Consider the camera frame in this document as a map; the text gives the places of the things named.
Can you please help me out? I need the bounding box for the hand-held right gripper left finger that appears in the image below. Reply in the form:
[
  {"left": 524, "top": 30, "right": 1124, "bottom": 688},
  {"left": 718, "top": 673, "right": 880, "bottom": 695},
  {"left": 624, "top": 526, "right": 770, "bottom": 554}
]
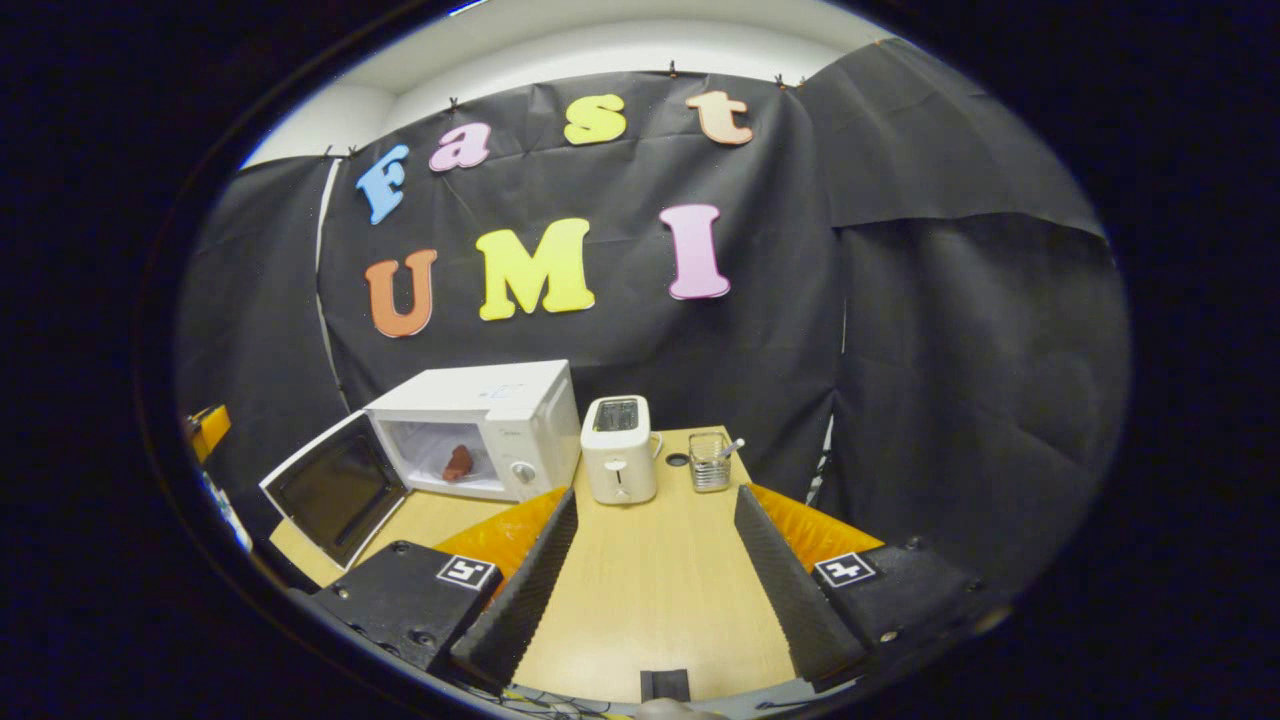
[{"left": 296, "top": 487, "right": 580, "bottom": 694}]

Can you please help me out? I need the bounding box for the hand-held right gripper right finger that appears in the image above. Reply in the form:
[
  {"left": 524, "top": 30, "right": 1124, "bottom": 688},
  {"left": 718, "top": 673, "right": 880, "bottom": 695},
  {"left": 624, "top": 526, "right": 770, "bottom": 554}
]
[{"left": 733, "top": 484, "right": 1011, "bottom": 691}]

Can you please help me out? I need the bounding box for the white microwave oven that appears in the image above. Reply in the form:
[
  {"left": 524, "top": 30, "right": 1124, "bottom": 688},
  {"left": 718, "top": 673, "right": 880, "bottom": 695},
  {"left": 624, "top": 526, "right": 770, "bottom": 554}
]
[{"left": 259, "top": 360, "right": 583, "bottom": 572}]

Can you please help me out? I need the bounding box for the cream toaster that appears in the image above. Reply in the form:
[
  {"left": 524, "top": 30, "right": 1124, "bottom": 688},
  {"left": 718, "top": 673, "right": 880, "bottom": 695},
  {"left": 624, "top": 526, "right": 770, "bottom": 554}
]
[{"left": 580, "top": 395, "right": 664, "bottom": 506}]

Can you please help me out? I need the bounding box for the black backdrop cloth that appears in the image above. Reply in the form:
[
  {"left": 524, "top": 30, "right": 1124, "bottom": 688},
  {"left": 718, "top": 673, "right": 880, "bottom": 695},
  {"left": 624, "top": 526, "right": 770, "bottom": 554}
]
[{"left": 178, "top": 38, "right": 1131, "bottom": 591}]

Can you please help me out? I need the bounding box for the bundle of cables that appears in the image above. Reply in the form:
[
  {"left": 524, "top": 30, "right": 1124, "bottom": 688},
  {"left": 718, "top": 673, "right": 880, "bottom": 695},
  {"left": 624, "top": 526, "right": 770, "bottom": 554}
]
[{"left": 505, "top": 688, "right": 641, "bottom": 718}]

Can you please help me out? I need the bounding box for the wire mesh holder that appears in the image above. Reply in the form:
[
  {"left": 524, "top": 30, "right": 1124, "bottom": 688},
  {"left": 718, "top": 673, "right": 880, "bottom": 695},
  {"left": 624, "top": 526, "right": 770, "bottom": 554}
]
[{"left": 687, "top": 431, "right": 733, "bottom": 494}]

